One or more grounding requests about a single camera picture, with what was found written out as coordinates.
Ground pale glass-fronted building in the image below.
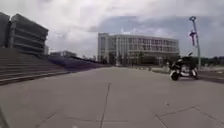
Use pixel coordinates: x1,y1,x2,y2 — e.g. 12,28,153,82
97,32,181,66

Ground tall lamp pole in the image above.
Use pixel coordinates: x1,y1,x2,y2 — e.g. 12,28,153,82
188,15,203,71

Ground low distant building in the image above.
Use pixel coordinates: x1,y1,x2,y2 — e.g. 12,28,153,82
49,50,78,59

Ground grey concrete slab plaza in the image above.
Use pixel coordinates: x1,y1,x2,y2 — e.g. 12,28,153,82
0,66,224,128

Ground dark multi-storey building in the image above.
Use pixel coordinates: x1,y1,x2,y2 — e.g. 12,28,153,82
0,11,50,56

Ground row of distant trees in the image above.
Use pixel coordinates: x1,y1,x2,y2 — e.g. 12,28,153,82
179,55,224,67

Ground wide grey stone steps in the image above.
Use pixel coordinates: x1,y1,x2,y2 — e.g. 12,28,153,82
0,47,70,86

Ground parked motor scooter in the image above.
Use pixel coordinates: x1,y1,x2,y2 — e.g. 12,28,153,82
168,52,200,82

